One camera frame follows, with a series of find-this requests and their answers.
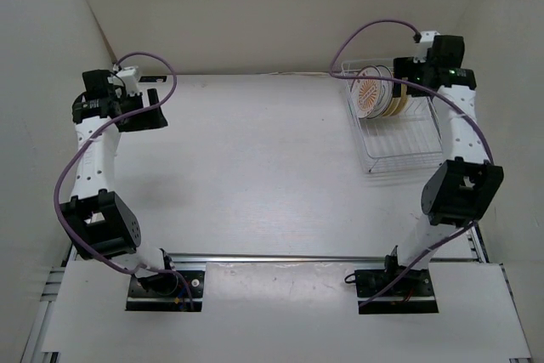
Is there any white green-rimmed plate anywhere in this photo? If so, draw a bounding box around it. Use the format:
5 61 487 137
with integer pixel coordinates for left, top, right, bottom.
370 65 393 119

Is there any orange sunburst plate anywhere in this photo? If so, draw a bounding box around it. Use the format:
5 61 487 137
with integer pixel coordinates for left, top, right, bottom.
351 65 381 118

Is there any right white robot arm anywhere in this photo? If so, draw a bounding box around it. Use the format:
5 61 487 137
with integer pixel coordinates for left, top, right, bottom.
382 31 504 295

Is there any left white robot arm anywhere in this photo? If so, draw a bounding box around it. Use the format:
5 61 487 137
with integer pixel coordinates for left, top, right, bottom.
59 66 179 295

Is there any black label sticker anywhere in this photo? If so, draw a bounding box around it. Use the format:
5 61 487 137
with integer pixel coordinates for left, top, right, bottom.
139 76 167 83

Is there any cream plate with red seal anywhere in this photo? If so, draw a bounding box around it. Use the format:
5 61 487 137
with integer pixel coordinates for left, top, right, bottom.
397 84 408 114

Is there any cream plate with dark mark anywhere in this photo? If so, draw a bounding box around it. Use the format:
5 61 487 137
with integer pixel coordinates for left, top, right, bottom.
388 85 405 116

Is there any white front board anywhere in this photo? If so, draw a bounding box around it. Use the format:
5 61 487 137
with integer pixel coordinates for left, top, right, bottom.
43 261 530 362

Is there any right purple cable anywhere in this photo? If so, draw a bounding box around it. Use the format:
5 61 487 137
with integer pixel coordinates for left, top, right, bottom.
329 18 495 308

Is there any purple cable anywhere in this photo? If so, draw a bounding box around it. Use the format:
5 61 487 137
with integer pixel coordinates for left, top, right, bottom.
54 52 196 312
329 18 495 308

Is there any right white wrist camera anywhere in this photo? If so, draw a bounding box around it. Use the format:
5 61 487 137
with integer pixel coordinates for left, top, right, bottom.
413 31 439 64

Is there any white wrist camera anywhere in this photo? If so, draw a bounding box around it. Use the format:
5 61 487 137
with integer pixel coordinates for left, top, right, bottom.
110 65 142 96
413 31 439 64

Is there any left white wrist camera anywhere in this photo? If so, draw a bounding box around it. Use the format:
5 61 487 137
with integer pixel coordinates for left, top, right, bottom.
110 65 142 96

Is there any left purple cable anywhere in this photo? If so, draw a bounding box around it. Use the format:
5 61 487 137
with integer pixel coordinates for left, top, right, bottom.
54 52 196 312

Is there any white wire dish rack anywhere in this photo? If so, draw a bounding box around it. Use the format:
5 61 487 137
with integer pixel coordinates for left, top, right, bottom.
344 79 442 173

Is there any aluminium frame rail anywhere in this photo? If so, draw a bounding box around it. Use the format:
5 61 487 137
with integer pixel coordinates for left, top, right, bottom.
67 252 481 265

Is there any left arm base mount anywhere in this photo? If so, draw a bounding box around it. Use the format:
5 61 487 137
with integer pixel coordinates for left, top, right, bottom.
125 267 206 313

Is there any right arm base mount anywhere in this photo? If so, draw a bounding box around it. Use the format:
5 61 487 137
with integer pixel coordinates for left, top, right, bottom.
344 269 439 315

